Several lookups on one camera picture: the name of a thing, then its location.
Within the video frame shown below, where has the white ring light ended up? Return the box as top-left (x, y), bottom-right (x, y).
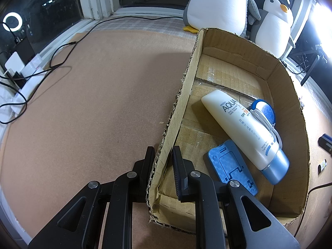
top-left (309, 0), bottom-right (332, 50)

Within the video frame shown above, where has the round blue case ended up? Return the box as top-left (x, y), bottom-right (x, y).
top-left (249, 99), bottom-right (276, 127)

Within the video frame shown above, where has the cardboard box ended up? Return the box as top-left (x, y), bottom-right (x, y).
top-left (146, 28), bottom-right (310, 235)

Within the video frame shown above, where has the long black cable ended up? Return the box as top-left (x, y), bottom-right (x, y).
top-left (49, 16), bottom-right (172, 70)

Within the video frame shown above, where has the blue folding phone stand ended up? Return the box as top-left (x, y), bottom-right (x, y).
top-left (207, 139), bottom-right (258, 196)

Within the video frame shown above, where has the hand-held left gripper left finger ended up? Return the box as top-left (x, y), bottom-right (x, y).
top-left (27, 146), bottom-right (156, 249)

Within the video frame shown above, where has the looped black cable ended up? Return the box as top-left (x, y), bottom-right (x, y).
top-left (0, 65), bottom-right (73, 125)

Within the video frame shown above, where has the white power strip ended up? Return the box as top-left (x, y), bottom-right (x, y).
top-left (16, 54), bottom-right (46, 101)

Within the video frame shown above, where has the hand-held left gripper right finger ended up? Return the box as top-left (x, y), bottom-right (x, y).
top-left (172, 145), bottom-right (301, 249)

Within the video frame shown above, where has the black ring light cable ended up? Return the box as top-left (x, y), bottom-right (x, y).
top-left (284, 53), bottom-right (315, 77)

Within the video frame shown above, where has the brown mat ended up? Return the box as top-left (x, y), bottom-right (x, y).
top-left (0, 28), bottom-right (332, 249)

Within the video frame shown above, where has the white sunscreen bottle blue cap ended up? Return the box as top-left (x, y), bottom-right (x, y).
top-left (201, 89), bottom-right (289, 185)

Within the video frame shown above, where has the black box device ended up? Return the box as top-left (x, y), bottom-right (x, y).
top-left (14, 40), bottom-right (34, 60)

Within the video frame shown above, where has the large penguin plush toy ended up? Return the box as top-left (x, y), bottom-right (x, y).
top-left (181, 0), bottom-right (261, 37)

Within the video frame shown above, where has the small penguin plush toy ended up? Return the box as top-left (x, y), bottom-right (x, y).
top-left (249, 0), bottom-right (295, 59)

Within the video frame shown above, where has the white power adapter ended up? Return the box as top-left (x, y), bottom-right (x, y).
top-left (5, 52), bottom-right (22, 77)

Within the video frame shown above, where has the short black tube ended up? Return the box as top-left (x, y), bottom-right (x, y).
top-left (319, 133), bottom-right (332, 157)

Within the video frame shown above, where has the white charging cable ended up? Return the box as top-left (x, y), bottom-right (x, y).
top-left (250, 108), bottom-right (283, 147)

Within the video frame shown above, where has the black tripod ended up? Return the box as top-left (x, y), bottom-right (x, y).
top-left (288, 44), bottom-right (330, 86)

